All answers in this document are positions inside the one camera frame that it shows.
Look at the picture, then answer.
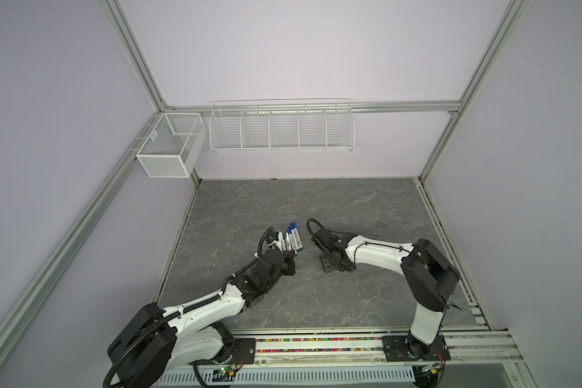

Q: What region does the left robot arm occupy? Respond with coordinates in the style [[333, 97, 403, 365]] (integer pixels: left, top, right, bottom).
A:
[[102, 248, 296, 387]]

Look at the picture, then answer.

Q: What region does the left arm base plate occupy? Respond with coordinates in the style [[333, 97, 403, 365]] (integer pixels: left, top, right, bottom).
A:
[[197, 338, 256, 365]]

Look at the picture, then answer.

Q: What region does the white mesh box basket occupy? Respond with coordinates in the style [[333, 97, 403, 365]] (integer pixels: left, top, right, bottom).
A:
[[137, 113, 206, 179]]

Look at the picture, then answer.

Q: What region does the white wire wall basket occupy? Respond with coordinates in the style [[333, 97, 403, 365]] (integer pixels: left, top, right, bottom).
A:
[[209, 99, 356, 152]]

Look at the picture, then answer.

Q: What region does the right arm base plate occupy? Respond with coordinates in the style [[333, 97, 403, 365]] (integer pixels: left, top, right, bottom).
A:
[[382, 333, 451, 362]]

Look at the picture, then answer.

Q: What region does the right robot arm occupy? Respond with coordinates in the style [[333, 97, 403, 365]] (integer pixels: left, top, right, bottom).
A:
[[310, 226, 460, 352]]

